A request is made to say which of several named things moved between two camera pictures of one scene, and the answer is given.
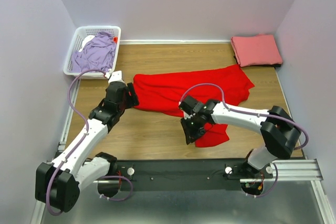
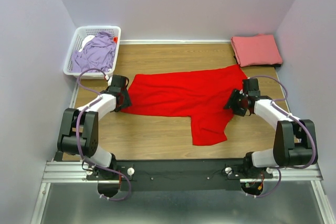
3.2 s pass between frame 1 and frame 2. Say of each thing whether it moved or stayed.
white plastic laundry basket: stayed
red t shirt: moved
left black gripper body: stayed
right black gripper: moved
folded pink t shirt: stayed
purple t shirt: stayed
